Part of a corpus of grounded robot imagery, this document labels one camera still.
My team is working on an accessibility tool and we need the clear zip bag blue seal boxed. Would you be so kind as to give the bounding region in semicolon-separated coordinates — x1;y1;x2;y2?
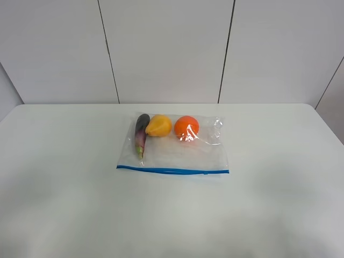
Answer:
117;113;230;175

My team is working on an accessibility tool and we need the yellow pear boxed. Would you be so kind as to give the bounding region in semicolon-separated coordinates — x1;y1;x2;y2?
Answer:
145;114;172;137

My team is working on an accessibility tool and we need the orange fruit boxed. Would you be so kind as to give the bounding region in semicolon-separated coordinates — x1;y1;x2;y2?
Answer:
174;116;199;141

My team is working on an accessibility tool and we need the purple eggplant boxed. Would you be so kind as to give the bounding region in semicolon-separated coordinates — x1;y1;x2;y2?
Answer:
134;113;150;159

